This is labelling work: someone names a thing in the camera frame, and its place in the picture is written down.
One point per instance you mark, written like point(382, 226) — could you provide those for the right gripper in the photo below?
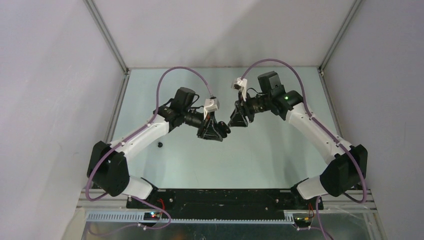
point(238, 119)

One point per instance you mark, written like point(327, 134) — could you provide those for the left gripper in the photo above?
point(208, 129)

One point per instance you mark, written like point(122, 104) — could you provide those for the black earbud charging case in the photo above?
point(223, 128)

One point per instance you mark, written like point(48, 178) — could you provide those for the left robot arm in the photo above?
point(108, 166)

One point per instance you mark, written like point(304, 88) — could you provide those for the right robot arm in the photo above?
point(346, 164)

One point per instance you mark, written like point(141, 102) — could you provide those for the left controller board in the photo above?
point(152, 216)

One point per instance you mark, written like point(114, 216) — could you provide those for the controller board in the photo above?
point(152, 216)
point(303, 223)

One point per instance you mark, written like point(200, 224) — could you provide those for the right controller board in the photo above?
point(303, 223)

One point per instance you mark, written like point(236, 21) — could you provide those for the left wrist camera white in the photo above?
point(210, 105)

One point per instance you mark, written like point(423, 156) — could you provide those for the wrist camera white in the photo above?
point(241, 85)
point(210, 105)

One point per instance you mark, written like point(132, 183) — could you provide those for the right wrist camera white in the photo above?
point(241, 85)

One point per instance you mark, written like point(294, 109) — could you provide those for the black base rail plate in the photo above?
point(230, 204)

